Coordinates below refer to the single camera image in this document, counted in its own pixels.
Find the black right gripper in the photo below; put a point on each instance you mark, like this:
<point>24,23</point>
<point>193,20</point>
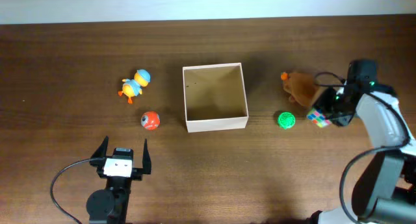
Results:
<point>322,102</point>

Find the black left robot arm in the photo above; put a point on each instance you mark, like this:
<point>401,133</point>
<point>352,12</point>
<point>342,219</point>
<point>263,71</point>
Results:
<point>109,205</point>

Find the beige open cardboard box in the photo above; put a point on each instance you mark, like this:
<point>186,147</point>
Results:
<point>214,97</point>

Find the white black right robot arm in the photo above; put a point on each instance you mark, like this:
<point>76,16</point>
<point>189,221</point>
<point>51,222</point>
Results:
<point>385,191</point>

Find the brown plush toy with orange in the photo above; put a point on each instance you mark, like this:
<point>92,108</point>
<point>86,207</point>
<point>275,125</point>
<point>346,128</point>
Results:
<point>301,88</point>

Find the pastel puzzle cube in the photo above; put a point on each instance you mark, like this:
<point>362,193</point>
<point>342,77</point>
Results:
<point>318,118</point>

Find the green lattice ball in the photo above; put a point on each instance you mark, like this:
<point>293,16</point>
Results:
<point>286,120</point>

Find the yellow blue toy duck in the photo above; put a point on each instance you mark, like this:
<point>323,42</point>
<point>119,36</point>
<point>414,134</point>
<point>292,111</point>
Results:
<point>134,87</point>

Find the red grey toy ball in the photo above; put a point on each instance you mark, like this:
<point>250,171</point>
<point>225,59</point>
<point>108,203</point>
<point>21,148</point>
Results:
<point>150,120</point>

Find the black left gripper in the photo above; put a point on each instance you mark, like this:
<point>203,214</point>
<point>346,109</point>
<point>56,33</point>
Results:
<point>99,158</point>

